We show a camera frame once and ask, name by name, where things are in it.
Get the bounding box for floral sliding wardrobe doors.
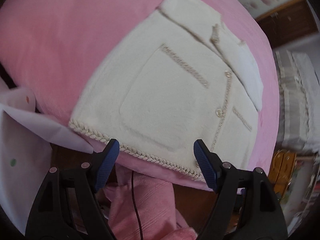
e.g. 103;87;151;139
238;0;319;48

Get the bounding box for white dotted sheet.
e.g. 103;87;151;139
1;81;93;233

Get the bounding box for pink trousers of operator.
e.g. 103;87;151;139
103;164;197;239

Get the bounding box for black cable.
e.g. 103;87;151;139
131;171;144;240

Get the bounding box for orange wooden box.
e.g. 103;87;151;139
268;150;297;198

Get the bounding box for white fuzzy cardigan braided trim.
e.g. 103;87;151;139
69;0;264;180

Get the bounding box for grey white pleated curtain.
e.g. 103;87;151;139
274;50;319;155

